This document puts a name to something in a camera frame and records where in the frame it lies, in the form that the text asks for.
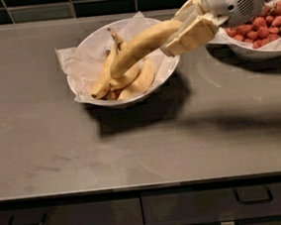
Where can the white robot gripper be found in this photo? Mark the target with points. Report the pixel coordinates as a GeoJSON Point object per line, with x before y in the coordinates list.
{"type": "Point", "coordinates": [241, 12]}

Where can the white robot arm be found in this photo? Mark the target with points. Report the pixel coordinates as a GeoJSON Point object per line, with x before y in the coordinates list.
{"type": "Point", "coordinates": [201, 20]}

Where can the white paper liner in strawberry bowl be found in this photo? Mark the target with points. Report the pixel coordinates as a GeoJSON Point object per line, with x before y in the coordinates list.
{"type": "Point", "coordinates": [226, 38]}

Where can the white strawberry bowl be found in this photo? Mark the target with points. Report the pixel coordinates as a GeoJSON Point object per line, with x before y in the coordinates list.
{"type": "Point", "coordinates": [257, 51]}

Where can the white banana bowl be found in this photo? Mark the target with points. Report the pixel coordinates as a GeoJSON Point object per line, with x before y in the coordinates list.
{"type": "Point", "coordinates": [169, 65]}

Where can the middle curved yellow banana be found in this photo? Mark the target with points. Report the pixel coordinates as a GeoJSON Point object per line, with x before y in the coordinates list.
{"type": "Point", "coordinates": [126, 78]}

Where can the bottom orange-brown banana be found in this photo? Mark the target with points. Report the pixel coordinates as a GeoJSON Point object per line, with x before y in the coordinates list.
{"type": "Point", "coordinates": [112, 95]}

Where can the white paper liner in banana bowl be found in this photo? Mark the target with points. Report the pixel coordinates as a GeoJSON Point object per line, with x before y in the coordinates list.
{"type": "Point", "coordinates": [79, 64]}

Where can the pile of red strawberries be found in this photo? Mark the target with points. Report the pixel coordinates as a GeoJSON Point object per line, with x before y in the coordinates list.
{"type": "Point", "coordinates": [260, 30]}

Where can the right dark drawer front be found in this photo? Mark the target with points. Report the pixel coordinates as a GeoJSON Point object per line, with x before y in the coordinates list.
{"type": "Point", "coordinates": [205, 206]}

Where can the dark drawer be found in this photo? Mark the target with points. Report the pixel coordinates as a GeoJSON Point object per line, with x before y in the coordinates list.
{"type": "Point", "coordinates": [205, 206]}
{"type": "Point", "coordinates": [117, 212]}

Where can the left dark drawer front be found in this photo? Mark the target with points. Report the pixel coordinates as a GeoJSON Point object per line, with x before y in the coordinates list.
{"type": "Point", "coordinates": [117, 212]}

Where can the right black drawer handle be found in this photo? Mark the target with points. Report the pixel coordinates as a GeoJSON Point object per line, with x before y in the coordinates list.
{"type": "Point", "coordinates": [253, 195]}

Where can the black drawer handle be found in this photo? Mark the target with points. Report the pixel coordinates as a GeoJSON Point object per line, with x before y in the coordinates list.
{"type": "Point", "coordinates": [28, 218]}
{"type": "Point", "coordinates": [253, 195]}

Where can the left black drawer handle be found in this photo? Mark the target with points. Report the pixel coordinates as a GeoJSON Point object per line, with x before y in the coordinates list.
{"type": "Point", "coordinates": [28, 218]}

